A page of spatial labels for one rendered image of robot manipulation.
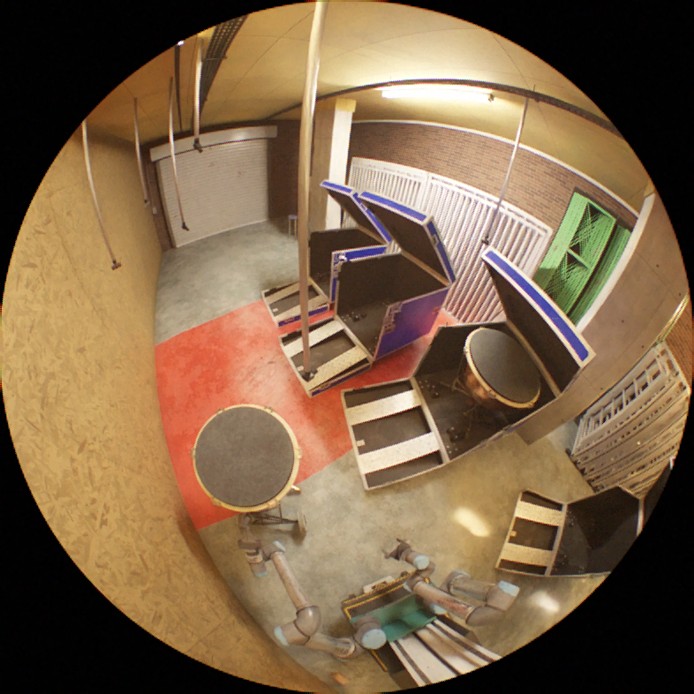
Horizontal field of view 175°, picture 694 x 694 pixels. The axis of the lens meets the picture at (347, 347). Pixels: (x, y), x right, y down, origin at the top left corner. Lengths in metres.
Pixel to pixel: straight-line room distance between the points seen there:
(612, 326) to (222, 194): 7.80
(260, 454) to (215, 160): 6.66
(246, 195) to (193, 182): 1.64
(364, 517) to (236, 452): 1.26
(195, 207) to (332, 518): 7.10
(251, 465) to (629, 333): 3.05
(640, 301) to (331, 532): 3.25
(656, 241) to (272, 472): 3.22
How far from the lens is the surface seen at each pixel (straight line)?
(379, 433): 2.33
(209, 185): 6.98
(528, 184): 4.52
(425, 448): 2.29
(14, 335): 1.59
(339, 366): 2.54
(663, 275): 2.48
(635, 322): 2.47
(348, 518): 2.17
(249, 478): 1.43
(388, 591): 2.03
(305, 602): 1.31
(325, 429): 2.30
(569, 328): 1.45
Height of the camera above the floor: 2.16
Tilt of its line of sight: 49 degrees down
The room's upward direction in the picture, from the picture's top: 8 degrees clockwise
